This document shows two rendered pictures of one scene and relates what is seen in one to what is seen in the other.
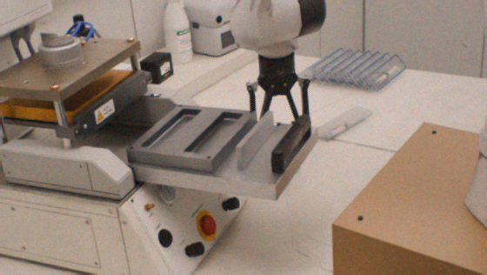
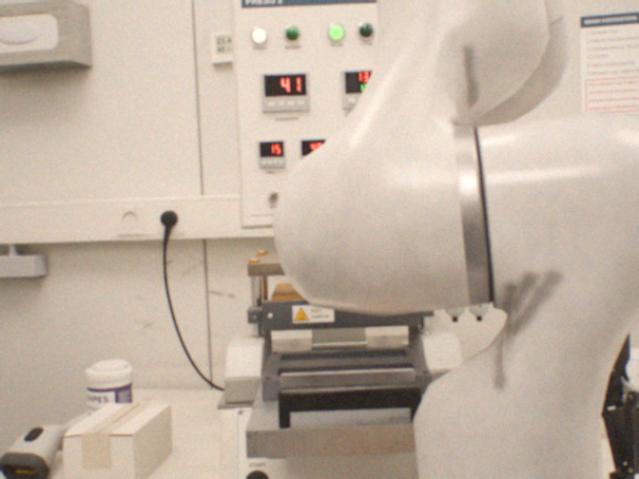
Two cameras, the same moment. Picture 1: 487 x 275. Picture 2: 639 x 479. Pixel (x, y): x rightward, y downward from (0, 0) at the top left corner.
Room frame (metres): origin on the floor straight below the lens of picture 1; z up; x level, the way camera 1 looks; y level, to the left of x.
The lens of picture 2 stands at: (0.59, -0.89, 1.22)
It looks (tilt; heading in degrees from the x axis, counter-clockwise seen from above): 3 degrees down; 61
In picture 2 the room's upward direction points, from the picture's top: 2 degrees counter-clockwise
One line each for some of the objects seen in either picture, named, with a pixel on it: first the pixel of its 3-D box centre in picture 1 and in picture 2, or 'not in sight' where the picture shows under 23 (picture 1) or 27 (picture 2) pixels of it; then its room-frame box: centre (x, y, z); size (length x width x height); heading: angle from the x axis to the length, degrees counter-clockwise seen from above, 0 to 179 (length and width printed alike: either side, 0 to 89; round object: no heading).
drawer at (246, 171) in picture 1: (218, 144); (346, 390); (1.09, -0.05, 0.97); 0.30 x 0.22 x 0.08; 60
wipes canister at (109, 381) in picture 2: not in sight; (110, 400); (0.99, 0.66, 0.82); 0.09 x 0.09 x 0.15
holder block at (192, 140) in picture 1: (194, 135); (344, 371); (1.12, -0.01, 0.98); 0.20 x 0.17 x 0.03; 150
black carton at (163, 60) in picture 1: (156, 68); not in sight; (1.95, 0.07, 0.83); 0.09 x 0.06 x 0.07; 148
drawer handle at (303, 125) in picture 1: (291, 142); (350, 404); (1.02, -0.17, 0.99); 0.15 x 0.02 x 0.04; 150
